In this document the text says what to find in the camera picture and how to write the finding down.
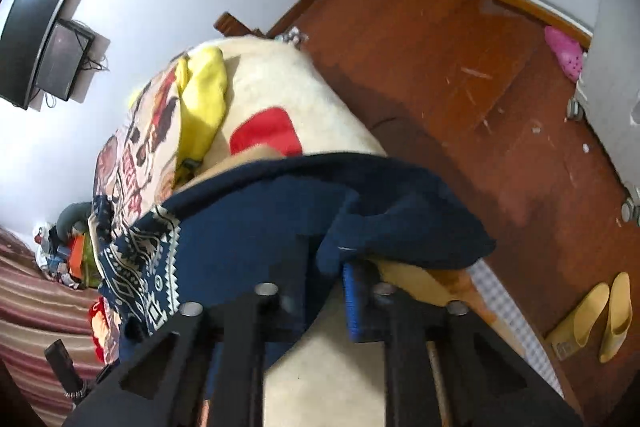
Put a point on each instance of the wooden bed post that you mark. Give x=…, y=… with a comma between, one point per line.
x=235, y=26

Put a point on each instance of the navy patterned garment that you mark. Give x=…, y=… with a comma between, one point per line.
x=250, y=217

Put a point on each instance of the red striped bedding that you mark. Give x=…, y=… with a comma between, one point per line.
x=30, y=307

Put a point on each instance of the small black monitor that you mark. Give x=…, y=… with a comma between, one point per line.
x=61, y=62

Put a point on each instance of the black wall television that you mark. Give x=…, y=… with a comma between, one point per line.
x=25, y=37

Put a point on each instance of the pink slipper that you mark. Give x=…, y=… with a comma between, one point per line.
x=565, y=52

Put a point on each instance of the printed blanket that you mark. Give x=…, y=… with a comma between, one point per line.
x=285, y=82

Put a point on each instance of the yellow slipper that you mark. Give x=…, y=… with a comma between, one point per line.
x=616, y=317
x=582, y=317

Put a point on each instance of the patterned cloth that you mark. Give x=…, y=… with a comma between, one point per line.
x=291, y=38

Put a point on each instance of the yellow garment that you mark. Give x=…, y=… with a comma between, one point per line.
x=202, y=107

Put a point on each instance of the checkered white sheet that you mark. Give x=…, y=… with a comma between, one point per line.
x=515, y=327

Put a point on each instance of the grey wall mount panel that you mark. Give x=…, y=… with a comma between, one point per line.
x=98, y=46

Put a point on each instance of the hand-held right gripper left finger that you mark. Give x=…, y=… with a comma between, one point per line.
x=245, y=337

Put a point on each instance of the bedside clutter pile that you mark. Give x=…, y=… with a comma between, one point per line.
x=75, y=252

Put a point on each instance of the red cloth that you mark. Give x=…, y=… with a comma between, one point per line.
x=102, y=332

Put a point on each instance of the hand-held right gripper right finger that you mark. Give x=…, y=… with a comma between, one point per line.
x=353, y=302

